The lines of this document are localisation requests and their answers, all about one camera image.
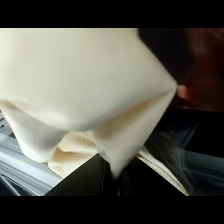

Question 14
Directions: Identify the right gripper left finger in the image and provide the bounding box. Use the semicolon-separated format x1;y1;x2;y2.
46;153;117;197

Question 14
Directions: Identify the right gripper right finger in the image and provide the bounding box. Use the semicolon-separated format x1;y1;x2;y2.
119;156;183;197

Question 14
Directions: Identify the cream shirt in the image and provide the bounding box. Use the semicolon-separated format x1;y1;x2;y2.
0;28;190;197

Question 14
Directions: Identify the silver frame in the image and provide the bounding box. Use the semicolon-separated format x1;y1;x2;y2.
0;111;64;197

